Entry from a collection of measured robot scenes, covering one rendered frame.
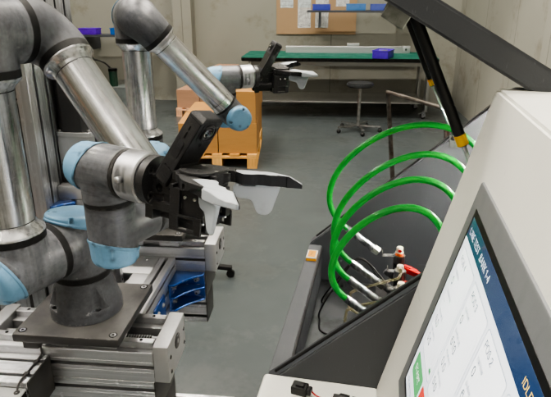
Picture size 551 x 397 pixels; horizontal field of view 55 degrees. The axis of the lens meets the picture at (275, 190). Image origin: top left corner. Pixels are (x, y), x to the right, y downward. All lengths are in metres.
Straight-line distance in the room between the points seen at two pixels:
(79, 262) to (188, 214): 0.47
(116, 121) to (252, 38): 8.25
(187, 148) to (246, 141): 4.83
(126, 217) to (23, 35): 0.35
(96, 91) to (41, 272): 0.35
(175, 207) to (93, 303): 0.53
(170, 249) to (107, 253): 0.79
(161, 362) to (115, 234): 0.44
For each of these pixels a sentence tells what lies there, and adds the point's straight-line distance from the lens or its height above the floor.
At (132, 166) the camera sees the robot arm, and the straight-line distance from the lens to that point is 0.75.
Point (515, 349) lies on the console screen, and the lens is 0.51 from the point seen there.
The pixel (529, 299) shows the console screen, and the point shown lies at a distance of 0.51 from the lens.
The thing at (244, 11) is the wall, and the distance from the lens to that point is 9.17.
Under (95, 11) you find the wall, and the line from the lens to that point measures 9.86.
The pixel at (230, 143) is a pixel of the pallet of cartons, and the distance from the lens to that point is 5.54.
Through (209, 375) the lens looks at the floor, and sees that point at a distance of 2.68.
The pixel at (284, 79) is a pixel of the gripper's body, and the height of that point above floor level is 1.42.
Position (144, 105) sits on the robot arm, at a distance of 1.67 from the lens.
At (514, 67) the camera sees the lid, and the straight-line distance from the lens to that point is 0.85.
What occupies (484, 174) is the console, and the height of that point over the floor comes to 1.45.
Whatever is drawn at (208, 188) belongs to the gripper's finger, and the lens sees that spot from 0.62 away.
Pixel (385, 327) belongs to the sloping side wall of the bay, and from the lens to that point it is 1.02.
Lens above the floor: 1.68
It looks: 20 degrees down
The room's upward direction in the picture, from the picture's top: straight up
